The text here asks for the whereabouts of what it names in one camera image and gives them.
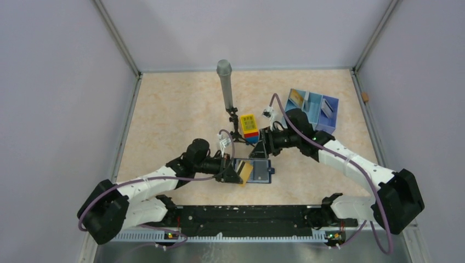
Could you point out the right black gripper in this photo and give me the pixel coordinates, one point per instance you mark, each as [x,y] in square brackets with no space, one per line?
[259,152]

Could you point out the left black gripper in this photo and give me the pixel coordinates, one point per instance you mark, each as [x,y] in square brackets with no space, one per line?
[230,176]

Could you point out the gold credit card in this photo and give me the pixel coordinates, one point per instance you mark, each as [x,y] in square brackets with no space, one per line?
[246,173]
[240,167]
[296,98]

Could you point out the black credit card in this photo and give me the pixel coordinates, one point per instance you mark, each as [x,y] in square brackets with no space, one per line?
[260,171]
[306,103]

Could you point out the dark blue card holder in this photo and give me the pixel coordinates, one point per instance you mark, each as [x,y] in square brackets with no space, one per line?
[271,170]

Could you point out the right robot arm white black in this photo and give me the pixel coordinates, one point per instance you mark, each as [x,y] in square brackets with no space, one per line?
[395,199]

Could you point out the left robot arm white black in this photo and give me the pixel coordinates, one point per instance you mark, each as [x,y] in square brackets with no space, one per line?
[113,207]

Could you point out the silver credit card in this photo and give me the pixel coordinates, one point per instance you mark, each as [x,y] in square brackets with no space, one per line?
[327,109]

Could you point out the yellow red blue toy block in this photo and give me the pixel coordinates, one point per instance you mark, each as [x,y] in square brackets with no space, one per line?
[249,128]

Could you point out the black tripod stand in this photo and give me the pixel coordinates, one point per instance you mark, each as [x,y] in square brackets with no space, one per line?
[235,134]

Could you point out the light blue drawer middle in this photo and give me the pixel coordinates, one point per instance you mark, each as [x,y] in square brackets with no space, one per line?
[315,108]

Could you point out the light blue drawer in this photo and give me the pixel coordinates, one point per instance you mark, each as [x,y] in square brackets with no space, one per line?
[290,105]
[315,108]

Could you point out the light blue drawer left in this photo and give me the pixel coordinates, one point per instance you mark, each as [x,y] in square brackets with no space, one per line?
[290,105]

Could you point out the purple drawer right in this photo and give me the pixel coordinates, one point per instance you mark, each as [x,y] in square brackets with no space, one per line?
[325,124]

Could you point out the grey microphone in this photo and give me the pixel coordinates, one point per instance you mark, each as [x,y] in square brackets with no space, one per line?
[224,71]

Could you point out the small wooden knob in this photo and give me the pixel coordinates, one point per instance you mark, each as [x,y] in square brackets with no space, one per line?
[365,97]

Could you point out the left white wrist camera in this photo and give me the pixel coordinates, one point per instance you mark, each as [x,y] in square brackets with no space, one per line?
[224,141]

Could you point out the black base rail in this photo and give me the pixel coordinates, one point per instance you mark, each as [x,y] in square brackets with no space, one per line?
[250,220]

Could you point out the white cable duct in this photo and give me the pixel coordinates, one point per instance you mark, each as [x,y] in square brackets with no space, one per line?
[159,236]

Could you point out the aluminium frame front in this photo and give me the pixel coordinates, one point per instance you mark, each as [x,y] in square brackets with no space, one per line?
[344,244]

